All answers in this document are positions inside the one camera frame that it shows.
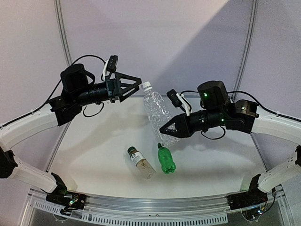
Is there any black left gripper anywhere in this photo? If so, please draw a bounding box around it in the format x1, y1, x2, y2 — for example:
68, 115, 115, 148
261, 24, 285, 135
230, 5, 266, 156
73, 71, 142, 106

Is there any clear plastic bottle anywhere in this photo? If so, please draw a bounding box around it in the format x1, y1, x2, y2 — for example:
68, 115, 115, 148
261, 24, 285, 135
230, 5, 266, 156
143, 89, 180, 147

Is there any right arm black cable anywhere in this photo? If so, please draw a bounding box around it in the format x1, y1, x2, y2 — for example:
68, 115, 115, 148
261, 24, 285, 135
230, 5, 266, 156
181, 89, 301, 141

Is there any aluminium frame post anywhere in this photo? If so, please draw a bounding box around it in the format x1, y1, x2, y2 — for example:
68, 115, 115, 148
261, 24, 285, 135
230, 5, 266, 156
54, 0, 72, 66
231, 0, 259, 100

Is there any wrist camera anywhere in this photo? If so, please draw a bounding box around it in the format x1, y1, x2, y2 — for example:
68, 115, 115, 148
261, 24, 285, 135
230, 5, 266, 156
101, 55, 118, 81
166, 89, 192, 116

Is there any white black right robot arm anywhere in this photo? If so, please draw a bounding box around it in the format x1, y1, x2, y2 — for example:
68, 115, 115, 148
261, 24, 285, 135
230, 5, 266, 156
159, 81, 301, 205

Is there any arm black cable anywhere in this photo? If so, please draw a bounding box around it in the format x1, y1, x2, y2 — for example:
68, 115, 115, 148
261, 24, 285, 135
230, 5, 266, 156
30, 54, 106, 118
181, 89, 301, 141

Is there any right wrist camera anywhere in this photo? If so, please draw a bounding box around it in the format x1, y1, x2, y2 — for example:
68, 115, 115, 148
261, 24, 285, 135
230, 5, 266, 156
166, 89, 192, 116

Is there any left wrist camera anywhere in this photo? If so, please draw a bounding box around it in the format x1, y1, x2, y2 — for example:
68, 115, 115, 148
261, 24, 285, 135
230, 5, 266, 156
101, 55, 118, 81

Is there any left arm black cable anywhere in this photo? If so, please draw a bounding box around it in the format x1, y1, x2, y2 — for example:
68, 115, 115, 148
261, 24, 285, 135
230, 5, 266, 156
30, 54, 106, 118

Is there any white blue bottle cap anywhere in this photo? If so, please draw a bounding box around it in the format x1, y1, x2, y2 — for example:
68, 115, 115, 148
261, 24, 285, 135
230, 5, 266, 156
141, 81, 153, 92

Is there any aluminium frame rail left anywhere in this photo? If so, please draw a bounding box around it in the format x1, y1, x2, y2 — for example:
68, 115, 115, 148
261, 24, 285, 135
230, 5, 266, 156
45, 122, 70, 172

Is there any aluminium frame post right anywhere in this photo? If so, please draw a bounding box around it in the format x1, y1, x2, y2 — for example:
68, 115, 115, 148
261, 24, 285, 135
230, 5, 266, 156
231, 0, 259, 100

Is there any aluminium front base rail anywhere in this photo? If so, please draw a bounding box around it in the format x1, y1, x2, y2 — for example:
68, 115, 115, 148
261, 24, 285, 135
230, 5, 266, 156
20, 186, 294, 226

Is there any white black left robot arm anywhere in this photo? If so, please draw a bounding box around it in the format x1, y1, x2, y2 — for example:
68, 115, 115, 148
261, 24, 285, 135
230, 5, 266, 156
0, 60, 142, 204

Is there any green plastic bottle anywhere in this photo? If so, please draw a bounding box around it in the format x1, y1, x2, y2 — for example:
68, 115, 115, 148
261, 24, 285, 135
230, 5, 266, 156
157, 143, 176, 174

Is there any coffee bottle with dark cap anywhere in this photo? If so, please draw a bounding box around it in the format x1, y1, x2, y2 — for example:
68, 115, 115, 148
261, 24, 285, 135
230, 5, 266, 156
127, 146, 156, 179

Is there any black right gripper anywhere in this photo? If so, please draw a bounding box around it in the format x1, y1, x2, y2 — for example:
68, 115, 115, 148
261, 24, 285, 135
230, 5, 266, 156
159, 107, 224, 138

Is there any aluminium frame post left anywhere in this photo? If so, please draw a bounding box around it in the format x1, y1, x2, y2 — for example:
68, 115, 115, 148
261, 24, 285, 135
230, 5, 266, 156
54, 0, 72, 66

